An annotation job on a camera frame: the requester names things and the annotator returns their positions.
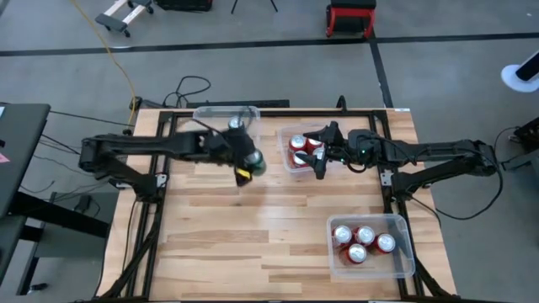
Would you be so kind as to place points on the black equipment box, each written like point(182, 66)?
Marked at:
point(526, 143)

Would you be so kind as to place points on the black bar behind table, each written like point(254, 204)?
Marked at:
point(236, 103)

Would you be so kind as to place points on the green Sprite can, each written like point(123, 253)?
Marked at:
point(236, 123)
point(257, 163)

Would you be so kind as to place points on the black clamp on table edge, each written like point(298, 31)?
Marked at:
point(341, 103)

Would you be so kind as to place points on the clear plastic bin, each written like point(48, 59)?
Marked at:
point(210, 114)
point(284, 168)
point(404, 261)

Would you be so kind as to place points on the wheeled wooden dolly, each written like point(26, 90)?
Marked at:
point(122, 17)

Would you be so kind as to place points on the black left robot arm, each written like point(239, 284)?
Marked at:
point(139, 145)

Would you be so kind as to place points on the white round stand base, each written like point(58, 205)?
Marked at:
point(516, 80)

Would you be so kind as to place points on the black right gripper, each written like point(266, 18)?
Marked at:
point(362, 145)

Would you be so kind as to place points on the black power strip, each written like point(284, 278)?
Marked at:
point(143, 102)

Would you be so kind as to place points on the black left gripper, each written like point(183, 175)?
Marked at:
point(236, 145)

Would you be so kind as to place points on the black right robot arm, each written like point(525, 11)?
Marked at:
point(442, 153)

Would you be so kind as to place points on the black tripod legs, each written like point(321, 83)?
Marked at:
point(233, 6)

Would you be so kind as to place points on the black aluminium table frame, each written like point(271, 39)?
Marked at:
point(166, 126)

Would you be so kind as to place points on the black equipment case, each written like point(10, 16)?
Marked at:
point(185, 4)

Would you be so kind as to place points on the black desk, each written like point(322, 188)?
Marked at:
point(21, 147)

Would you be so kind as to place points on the red and black stool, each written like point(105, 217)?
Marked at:
point(351, 19)

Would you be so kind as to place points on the pink sticky note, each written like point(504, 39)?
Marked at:
point(3, 158)

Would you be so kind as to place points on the silver metal bracket plate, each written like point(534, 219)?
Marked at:
point(385, 178)
point(160, 180)

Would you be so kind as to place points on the black power adapter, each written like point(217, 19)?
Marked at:
point(84, 203)

